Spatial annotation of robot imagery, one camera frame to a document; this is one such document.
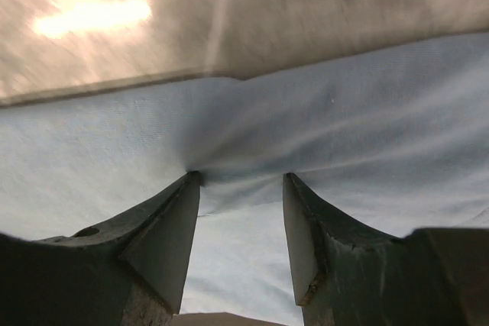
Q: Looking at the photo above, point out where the blue t shirt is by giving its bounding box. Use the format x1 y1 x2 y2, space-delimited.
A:
1 34 488 325

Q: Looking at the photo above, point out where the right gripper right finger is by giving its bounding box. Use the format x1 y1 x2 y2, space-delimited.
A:
283 173 488 325

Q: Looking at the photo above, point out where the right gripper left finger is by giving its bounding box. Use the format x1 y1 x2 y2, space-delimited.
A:
1 172 201 325

